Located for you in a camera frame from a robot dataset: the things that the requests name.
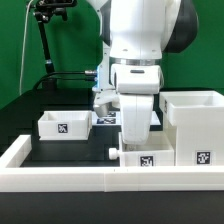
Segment white U-shaped border frame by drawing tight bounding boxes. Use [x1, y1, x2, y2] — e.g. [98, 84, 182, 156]
[0, 135, 224, 192]

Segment white front drawer tray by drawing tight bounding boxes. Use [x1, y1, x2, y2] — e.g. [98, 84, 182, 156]
[109, 131, 175, 167]

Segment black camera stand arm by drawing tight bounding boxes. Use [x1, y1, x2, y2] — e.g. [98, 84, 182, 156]
[34, 0, 77, 91]

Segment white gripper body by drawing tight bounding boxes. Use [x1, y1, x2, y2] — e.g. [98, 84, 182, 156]
[93, 64, 162, 145]

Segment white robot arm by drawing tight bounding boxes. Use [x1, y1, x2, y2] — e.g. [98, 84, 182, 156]
[87, 0, 198, 145]

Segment white rear drawer tray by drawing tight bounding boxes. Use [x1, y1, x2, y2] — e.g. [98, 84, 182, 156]
[38, 111, 92, 140]

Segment black cables at base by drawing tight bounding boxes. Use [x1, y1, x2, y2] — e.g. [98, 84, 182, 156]
[32, 69, 99, 90]

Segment white drawer cabinet box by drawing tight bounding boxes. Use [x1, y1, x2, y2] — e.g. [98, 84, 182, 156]
[159, 91, 224, 166]

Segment white drawer tray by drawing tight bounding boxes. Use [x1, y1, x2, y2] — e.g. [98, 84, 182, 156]
[38, 111, 92, 140]
[109, 131, 175, 167]

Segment white marker tag plate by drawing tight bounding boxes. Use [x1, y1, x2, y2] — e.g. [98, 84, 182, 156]
[92, 111, 161, 126]

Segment white hanging cable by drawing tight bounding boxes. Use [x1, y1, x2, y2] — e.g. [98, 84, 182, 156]
[18, 0, 36, 96]

